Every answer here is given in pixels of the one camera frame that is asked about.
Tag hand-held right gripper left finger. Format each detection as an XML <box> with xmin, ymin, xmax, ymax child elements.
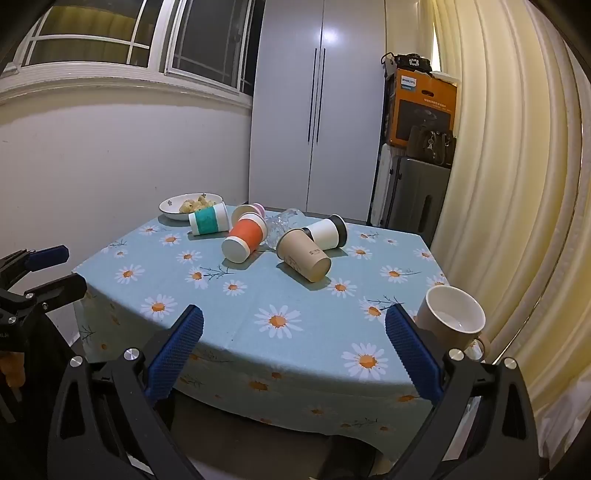
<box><xmin>46</xmin><ymin>304</ymin><xmax>206</xmax><ymax>480</ymax></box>

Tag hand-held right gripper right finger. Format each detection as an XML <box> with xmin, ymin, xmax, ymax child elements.
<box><xmin>379</xmin><ymin>305</ymin><xmax>541</xmax><ymax>480</ymax></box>

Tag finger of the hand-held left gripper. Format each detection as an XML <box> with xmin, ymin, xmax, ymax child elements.
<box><xmin>0</xmin><ymin>246</ymin><xmax>70</xmax><ymax>289</ymax></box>
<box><xmin>25</xmin><ymin>273</ymin><xmax>88</xmax><ymax>315</ymax></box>

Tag orange banded paper cup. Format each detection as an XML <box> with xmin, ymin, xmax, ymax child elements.
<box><xmin>222</xmin><ymin>212</ymin><xmax>269</xmax><ymax>265</ymax></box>

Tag green banded paper cup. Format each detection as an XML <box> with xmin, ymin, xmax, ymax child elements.
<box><xmin>188</xmin><ymin>202</ymin><xmax>230</xmax><ymax>237</ymax></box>

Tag white cup with black lid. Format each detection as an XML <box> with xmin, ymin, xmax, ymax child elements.
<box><xmin>302</xmin><ymin>215</ymin><xmax>348</xmax><ymax>252</ymax></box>

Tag brown paper cup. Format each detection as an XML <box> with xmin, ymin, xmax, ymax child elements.
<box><xmin>276</xmin><ymin>228</ymin><xmax>332</xmax><ymax>283</ymax></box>

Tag clear plastic cup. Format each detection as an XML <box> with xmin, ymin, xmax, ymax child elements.
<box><xmin>265</xmin><ymin>209</ymin><xmax>305</xmax><ymax>251</ymax></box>

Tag pink paper cup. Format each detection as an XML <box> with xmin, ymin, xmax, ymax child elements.
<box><xmin>231</xmin><ymin>202</ymin><xmax>266</xmax><ymax>227</ymax></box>

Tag person's left hand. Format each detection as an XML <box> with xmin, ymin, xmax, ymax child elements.
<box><xmin>0</xmin><ymin>350</ymin><xmax>26</xmax><ymax>388</ymax></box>

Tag beige ceramic mug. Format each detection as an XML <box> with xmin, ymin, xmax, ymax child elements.
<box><xmin>416</xmin><ymin>285</ymin><xmax>491</xmax><ymax>363</ymax></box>

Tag blue daisy tablecloth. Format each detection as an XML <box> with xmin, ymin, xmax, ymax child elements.
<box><xmin>71</xmin><ymin>212</ymin><xmax>455</xmax><ymax>462</ymax></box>

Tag white bowl with food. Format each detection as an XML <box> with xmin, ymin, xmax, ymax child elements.
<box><xmin>159</xmin><ymin>193</ymin><xmax>225</xmax><ymax>221</ymax></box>

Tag yellow food pieces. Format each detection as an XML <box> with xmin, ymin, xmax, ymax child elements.
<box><xmin>178</xmin><ymin>195</ymin><xmax>219</xmax><ymax>214</ymax></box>

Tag grey suitcase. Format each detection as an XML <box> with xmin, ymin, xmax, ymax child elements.
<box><xmin>381</xmin><ymin>156</ymin><xmax>451</xmax><ymax>236</ymax></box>

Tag white folded board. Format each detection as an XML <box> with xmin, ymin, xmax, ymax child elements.
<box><xmin>369</xmin><ymin>143</ymin><xmax>393</xmax><ymax>227</ymax></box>

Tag dark handbag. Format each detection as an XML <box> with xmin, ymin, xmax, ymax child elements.
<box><xmin>406</xmin><ymin>124</ymin><xmax>456</xmax><ymax>168</ymax></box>

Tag cream curtain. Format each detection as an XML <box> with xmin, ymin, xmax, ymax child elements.
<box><xmin>418</xmin><ymin>0</ymin><xmax>591</xmax><ymax>462</ymax></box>

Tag white framed window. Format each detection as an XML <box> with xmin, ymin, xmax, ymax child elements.
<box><xmin>0</xmin><ymin>0</ymin><xmax>266</xmax><ymax>97</ymax></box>

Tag orange cardboard box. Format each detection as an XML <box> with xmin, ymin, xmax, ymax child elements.
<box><xmin>385</xmin><ymin>68</ymin><xmax>459</xmax><ymax>149</ymax></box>

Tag white wardrobe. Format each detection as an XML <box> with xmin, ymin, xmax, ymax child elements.
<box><xmin>248</xmin><ymin>0</ymin><xmax>386</xmax><ymax>227</ymax></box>

